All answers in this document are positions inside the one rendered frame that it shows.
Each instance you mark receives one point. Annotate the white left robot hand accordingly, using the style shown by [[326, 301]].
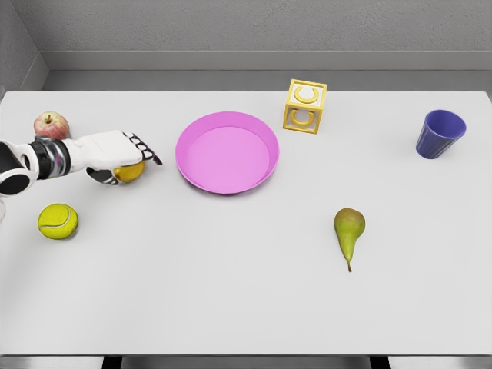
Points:
[[111, 150]]

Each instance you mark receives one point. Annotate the yellow lemon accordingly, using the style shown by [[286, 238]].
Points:
[[132, 172]]

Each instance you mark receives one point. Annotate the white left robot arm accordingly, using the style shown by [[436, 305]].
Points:
[[42, 157]]

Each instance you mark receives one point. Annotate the pink plate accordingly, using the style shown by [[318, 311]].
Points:
[[227, 153]]

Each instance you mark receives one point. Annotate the red apple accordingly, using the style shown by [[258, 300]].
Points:
[[51, 125]]

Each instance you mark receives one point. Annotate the yellow tennis ball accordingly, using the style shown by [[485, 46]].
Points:
[[57, 222]]

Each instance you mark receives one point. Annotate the yellow letter block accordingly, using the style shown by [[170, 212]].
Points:
[[304, 107]]

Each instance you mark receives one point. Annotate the green pear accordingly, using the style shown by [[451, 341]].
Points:
[[349, 228]]

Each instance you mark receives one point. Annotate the purple cup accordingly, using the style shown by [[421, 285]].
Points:
[[439, 134]]

